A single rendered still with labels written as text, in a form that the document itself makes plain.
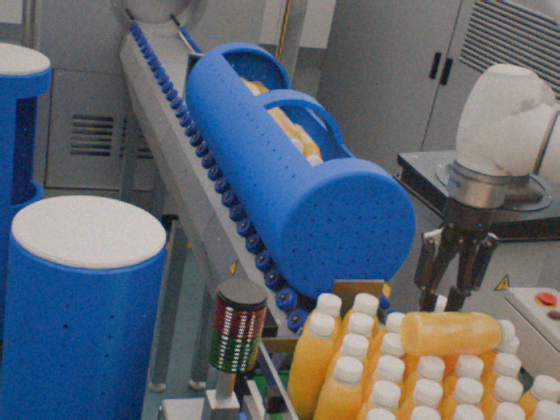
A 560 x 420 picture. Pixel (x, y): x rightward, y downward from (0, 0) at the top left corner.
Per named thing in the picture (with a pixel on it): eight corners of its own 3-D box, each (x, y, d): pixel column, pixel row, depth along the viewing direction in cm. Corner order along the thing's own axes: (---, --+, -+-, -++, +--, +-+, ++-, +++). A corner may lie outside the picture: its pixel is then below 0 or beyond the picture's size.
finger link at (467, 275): (458, 227, 135) (466, 225, 135) (453, 285, 140) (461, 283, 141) (470, 238, 132) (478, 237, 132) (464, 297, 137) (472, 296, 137)
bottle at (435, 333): (423, 354, 123) (515, 351, 130) (417, 308, 125) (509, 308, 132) (400, 358, 129) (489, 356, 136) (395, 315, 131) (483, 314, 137)
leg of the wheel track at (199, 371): (203, 381, 291) (231, 220, 266) (206, 391, 286) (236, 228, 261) (186, 381, 289) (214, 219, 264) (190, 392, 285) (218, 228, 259)
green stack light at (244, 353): (248, 343, 109) (254, 311, 107) (261, 373, 103) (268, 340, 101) (200, 344, 106) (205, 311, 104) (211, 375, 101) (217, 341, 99)
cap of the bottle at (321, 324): (304, 326, 133) (306, 316, 132) (319, 319, 136) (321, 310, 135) (322, 338, 131) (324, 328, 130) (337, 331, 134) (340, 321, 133)
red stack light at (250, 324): (254, 311, 107) (259, 284, 105) (268, 339, 101) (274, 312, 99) (205, 311, 104) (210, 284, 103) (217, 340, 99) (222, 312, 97)
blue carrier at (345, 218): (278, 138, 243) (289, 42, 231) (404, 298, 169) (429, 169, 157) (182, 140, 235) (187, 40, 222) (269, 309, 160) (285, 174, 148)
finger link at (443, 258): (466, 238, 131) (459, 236, 131) (435, 297, 135) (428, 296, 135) (455, 227, 135) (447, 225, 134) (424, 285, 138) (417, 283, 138)
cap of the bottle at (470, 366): (480, 381, 128) (483, 371, 128) (455, 373, 129) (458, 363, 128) (481, 367, 132) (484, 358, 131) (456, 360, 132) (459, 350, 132)
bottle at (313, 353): (273, 407, 140) (292, 323, 133) (299, 393, 144) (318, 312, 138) (303, 429, 136) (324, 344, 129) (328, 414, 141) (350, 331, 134)
